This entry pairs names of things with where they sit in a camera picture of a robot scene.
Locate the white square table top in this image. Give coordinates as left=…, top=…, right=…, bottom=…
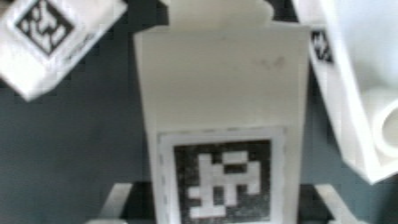
left=291, top=0, right=398, bottom=184

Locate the white leg middle left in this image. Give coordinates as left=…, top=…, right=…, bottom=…
left=0, top=0, right=127, bottom=101

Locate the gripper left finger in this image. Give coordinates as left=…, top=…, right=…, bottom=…
left=85, top=182, right=156, bottom=224

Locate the white table leg with tag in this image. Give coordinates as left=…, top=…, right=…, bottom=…
left=133, top=0, right=308, bottom=224

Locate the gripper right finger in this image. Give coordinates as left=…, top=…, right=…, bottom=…
left=298, top=184, right=362, bottom=224

